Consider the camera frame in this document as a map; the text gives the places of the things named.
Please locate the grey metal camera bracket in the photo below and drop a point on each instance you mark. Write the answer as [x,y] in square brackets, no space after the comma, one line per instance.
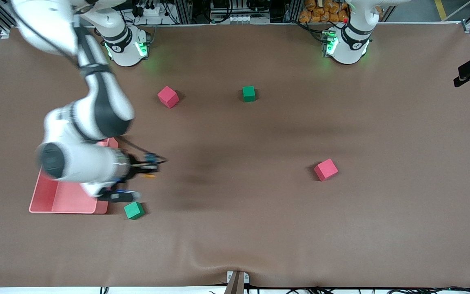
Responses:
[237,283]

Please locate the brown table mat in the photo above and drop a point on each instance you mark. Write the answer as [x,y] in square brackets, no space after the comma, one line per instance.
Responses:
[235,228]

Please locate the green foam cube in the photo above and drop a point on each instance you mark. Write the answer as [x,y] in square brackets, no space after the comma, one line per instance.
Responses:
[249,94]
[133,210]

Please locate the pink plastic bin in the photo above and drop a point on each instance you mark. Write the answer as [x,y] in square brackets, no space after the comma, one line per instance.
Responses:
[67,202]

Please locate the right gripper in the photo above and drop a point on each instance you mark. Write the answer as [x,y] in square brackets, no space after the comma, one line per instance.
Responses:
[134,168]

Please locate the orange snack bag pile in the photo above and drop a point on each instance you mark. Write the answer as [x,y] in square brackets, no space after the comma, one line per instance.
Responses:
[320,14]

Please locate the pink foam cube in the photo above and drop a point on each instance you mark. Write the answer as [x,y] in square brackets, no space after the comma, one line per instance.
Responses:
[326,170]
[167,97]

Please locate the white power strip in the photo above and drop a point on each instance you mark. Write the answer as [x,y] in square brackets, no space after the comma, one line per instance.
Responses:
[153,11]

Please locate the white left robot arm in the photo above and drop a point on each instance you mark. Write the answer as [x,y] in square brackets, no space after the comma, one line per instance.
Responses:
[349,51]

